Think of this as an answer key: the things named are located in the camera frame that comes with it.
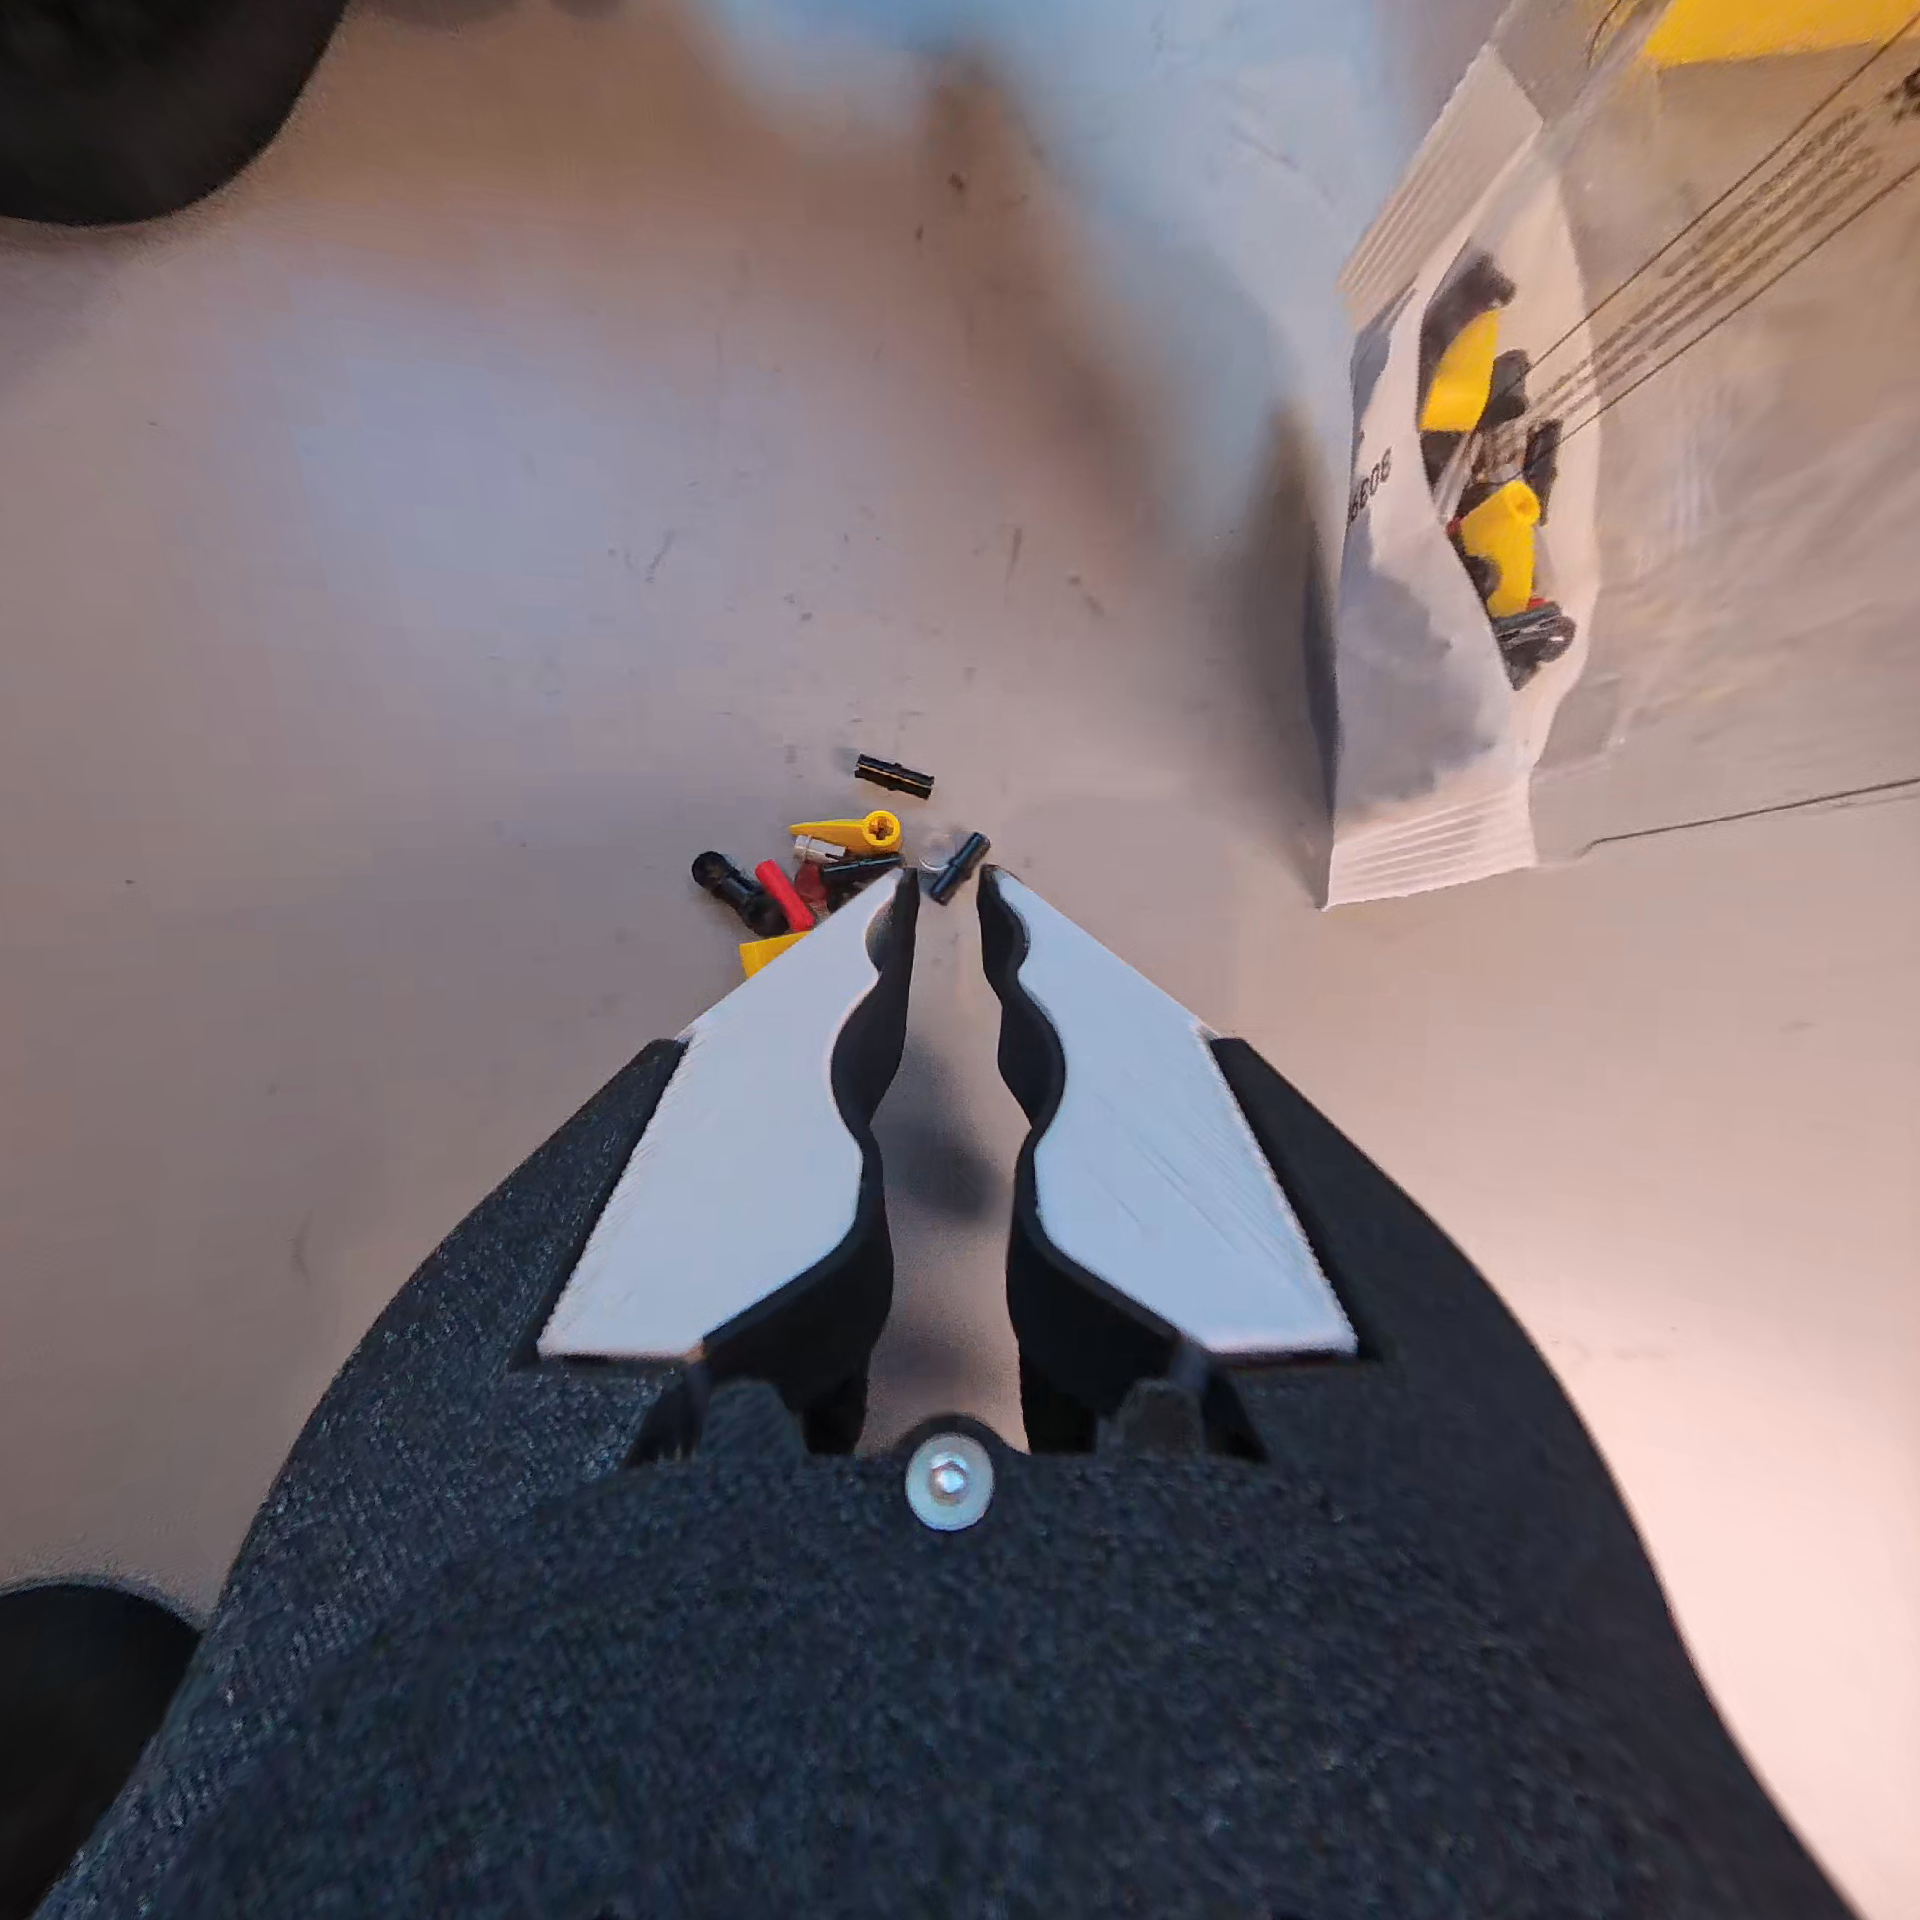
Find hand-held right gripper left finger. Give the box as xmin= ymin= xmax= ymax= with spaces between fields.
xmin=535 ymin=871 xmax=920 ymax=1450

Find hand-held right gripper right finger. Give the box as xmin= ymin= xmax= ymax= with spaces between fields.
xmin=976 ymin=871 xmax=1357 ymax=1450

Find pile of small colourful parts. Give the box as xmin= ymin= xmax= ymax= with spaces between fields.
xmin=690 ymin=807 xmax=992 ymax=984

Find clear plastic bag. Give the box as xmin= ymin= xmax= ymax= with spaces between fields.
xmin=1321 ymin=0 xmax=1920 ymax=907

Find person's dark pants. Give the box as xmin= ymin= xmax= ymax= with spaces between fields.
xmin=0 ymin=1581 xmax=206 ymax=1920

